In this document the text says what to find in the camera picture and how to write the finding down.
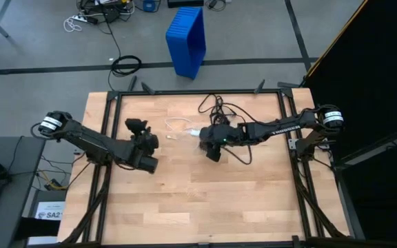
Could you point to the white power strip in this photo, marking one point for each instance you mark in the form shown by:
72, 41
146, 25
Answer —
84, 18

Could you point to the black floor box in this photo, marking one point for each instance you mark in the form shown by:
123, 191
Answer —
181, 3

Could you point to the black side desk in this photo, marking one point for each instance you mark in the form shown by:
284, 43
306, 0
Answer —
12, 206

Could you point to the grey metal beam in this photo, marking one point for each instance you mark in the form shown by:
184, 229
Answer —
381, 146

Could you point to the black table frame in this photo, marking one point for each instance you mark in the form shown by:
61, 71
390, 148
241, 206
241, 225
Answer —
198, 92

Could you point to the blue floor device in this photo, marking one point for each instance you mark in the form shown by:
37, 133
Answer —
148, 5

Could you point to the black partition with yellow edge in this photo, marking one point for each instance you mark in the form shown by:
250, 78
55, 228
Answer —
374, 69

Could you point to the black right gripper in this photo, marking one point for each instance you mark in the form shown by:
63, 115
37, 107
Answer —
231, 134

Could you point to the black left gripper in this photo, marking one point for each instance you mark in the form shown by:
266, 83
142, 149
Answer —
138, 148

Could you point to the blue plastic bin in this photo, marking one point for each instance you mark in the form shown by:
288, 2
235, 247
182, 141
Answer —
184, 41

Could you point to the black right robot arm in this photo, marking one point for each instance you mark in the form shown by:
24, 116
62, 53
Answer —
281, 128

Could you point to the white printed sign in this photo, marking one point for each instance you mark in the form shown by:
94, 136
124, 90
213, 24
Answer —
50, 211

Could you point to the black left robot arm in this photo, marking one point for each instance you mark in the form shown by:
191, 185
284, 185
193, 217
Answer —
91, 143

